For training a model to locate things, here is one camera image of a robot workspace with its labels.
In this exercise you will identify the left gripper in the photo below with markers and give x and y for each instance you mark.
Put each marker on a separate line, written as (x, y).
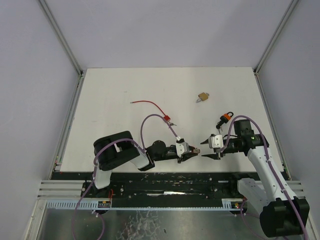
(182, 157)

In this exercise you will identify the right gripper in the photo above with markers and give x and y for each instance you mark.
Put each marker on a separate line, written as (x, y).
(219, 150)

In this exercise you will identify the small red cable padlock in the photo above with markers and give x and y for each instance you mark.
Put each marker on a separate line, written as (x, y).
(196, 150)

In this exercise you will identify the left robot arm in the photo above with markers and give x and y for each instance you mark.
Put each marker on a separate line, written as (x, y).
(117, 149)

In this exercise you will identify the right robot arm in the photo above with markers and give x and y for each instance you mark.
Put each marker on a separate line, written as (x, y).
(281, 212)

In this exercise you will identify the black-headed keys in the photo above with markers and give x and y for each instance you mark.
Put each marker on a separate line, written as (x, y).
(219, 126)

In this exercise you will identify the orange black padlock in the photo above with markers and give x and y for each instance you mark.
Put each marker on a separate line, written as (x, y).
(226, 117)

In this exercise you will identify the brass padlock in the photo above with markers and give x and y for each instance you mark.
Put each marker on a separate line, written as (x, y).
(202, 97)

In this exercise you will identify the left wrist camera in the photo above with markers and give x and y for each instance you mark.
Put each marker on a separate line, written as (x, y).
(182, 147)

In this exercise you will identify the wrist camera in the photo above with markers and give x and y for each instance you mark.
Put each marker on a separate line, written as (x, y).
(215, 141)
(182, 147)

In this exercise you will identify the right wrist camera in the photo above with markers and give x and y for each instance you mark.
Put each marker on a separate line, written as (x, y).
(215, 141)

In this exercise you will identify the red cable padlock on table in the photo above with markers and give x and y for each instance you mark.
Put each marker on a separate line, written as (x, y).
(165, 116)

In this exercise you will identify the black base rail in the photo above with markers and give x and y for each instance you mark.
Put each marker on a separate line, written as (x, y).
(152, 191)

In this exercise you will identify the white slotted cable duct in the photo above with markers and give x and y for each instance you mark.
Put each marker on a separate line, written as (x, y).
(72, 204)

